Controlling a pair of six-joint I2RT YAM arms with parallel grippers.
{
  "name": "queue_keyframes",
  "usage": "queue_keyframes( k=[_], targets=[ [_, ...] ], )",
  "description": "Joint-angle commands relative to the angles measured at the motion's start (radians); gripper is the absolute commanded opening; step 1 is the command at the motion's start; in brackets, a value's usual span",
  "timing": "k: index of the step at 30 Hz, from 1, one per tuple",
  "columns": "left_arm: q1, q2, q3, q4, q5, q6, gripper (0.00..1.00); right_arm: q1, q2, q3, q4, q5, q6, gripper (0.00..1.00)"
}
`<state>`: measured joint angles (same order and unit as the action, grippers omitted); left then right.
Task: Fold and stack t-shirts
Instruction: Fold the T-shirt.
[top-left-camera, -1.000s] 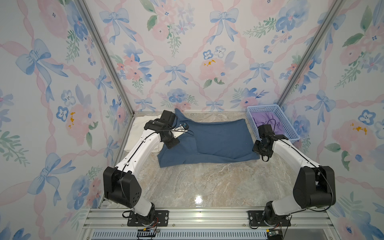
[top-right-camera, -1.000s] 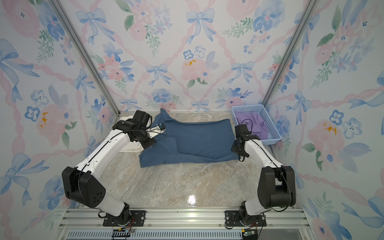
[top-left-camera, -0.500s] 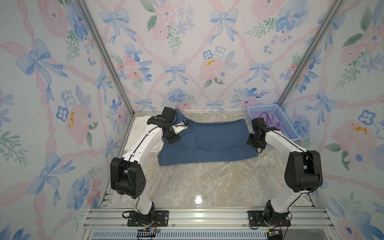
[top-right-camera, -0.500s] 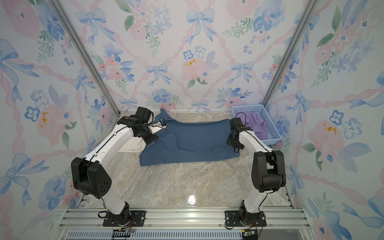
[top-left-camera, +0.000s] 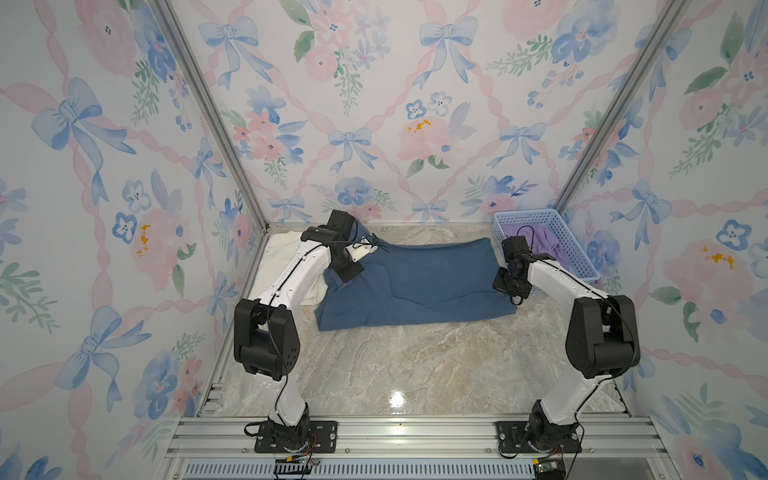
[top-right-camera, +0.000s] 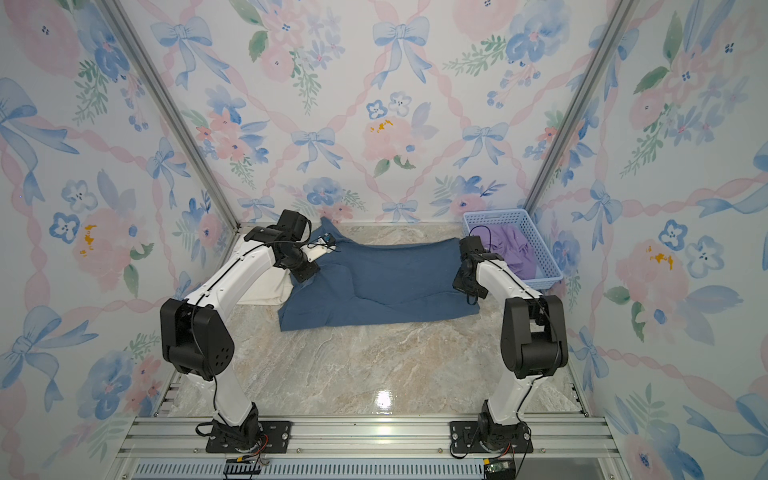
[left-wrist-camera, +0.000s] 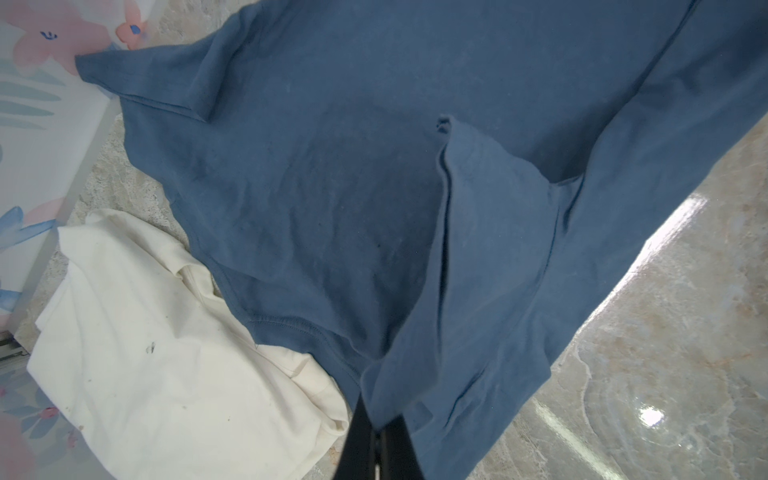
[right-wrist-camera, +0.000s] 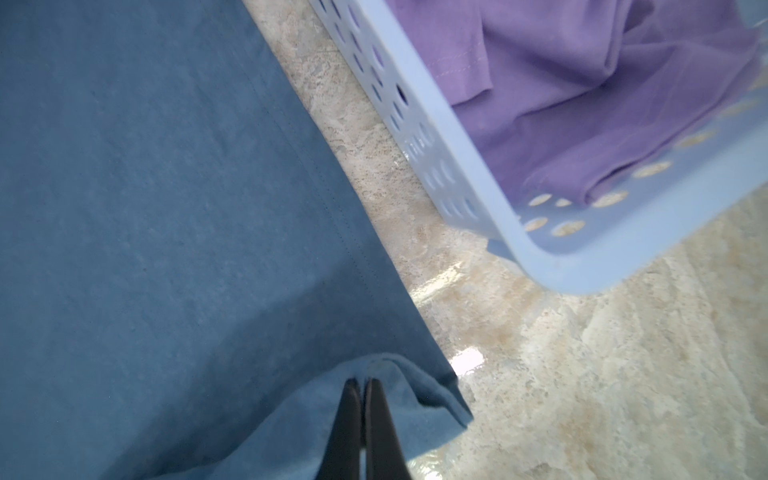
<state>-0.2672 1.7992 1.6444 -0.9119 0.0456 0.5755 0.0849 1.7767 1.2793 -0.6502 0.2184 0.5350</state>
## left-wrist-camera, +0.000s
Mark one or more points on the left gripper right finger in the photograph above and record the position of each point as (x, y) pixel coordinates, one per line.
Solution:
(396, 455)

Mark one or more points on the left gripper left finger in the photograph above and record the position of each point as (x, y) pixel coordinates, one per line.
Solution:
(358, 460)

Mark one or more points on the blue t-shirt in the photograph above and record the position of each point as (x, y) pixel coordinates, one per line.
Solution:
(431, 197)

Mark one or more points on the white folded t-shirt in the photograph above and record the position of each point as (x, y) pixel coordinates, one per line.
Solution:
(140, 354)

